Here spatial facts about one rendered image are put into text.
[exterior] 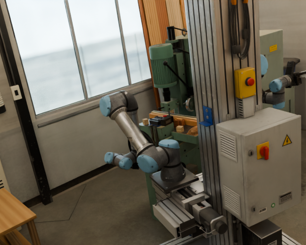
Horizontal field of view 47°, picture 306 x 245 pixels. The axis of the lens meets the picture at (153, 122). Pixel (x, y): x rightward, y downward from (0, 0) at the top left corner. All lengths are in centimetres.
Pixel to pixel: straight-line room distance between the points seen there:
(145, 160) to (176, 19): 288
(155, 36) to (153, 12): 27
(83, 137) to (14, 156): 77
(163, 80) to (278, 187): 123
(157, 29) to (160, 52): 169
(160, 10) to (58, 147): 197
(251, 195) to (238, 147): 24
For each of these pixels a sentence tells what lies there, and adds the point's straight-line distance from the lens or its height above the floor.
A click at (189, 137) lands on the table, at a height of 88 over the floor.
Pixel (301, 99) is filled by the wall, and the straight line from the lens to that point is 476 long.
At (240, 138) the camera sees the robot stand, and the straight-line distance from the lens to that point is 158.
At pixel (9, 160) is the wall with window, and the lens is 367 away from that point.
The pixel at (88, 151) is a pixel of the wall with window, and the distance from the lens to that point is 402.
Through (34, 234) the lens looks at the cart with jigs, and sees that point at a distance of 276.
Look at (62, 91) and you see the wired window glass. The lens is 383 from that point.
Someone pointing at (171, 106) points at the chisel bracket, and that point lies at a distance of 274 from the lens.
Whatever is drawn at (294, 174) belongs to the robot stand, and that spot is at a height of 94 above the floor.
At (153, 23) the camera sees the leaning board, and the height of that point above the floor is 157.
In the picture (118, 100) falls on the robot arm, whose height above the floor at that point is 130.
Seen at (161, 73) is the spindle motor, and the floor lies 131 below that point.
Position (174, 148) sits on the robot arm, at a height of 102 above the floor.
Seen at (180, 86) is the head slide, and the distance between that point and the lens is 274.
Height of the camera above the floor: 183
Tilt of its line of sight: 19 degrees down
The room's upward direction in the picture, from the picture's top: 8 degrees counter-clockwise
